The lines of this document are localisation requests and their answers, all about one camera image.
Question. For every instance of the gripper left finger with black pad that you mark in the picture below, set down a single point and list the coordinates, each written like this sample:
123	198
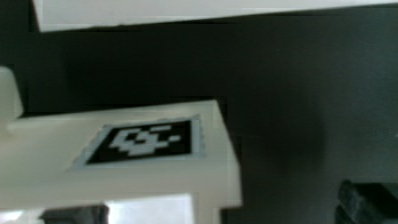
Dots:
76	215

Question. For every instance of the gripper metal right finger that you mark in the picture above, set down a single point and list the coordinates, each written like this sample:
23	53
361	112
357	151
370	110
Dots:
368	203

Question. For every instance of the white marker base plate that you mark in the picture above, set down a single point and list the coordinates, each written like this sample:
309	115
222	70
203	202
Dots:
78	14

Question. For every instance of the white drawer box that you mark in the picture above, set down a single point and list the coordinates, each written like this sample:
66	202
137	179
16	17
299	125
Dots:
116	155

